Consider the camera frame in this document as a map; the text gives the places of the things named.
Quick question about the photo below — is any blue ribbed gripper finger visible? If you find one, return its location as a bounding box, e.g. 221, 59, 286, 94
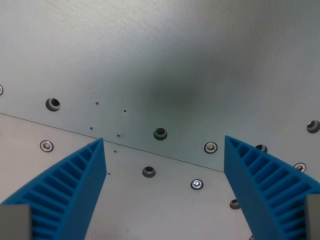
0, 136, 108, 240
223, 134, 320, 240

